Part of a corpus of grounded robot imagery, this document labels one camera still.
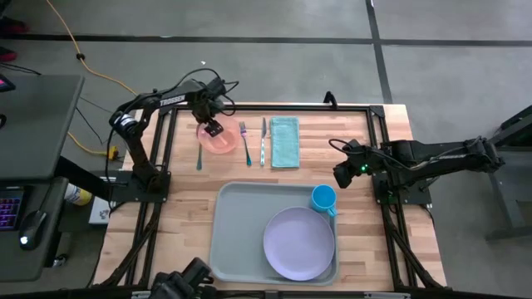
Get yellow extension cable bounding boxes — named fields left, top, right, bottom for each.
left=44, top=0, right=139, bottom=161

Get iridescent metal fork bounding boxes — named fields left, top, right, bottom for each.
left=238, top=120, right=254, bottom=168

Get black computer mouse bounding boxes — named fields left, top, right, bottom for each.
left=17, top=209, right=48, bottom=252

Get grey plastic tray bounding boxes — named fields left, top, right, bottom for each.
left=208, top=180, right=340, bottom=288

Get grey side desk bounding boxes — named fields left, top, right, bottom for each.
left=0, top=73, right=86, bottom=284

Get black mechanical device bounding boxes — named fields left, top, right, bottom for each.
left=148, top=257, right=218, bottom=299

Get black aluminium table frame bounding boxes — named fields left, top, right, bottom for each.
left=91, top=91, right=449, bottom=299

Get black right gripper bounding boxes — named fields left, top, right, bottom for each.
left=332, top=138, right=377, bottom=190

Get small pink-lit device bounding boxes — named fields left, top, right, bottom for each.
left=0, top=73, right=17, bottom=94

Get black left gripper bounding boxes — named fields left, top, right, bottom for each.
left=190, top=88, right=228, bottom=139

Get backlit computer keyboard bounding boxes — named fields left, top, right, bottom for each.
left=0, top=189, right=24, bottom=232

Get pink translucent bowl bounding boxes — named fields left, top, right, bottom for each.
left=195, top=115, right=242, bottom=156

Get blue plastic cup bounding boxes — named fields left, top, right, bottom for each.
left=310, top=184, right=339, bottom=218

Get knife with teal patterned handle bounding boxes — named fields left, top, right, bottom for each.
left=259, top=116, right=268, bottom=168

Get white printed box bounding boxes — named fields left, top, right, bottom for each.
left=87, top=195, right=111, bottom=226

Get lilac plastic plate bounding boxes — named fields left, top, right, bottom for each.
left=262, top=206, right=337, bottom=282

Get red shoe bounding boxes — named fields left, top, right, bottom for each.
left=0, top=16, right=31, bottom=35
left=0, top=46, right=19, bottom=63

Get teal cloth napkin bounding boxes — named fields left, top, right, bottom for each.
left=269, top=115, right=302, bottom=169

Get black metal stand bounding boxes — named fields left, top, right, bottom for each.
left=484, top=103, right=532, bottom=242

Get yellow and white bottle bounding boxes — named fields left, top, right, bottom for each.
left=63, top=182, right=94, bottom=207

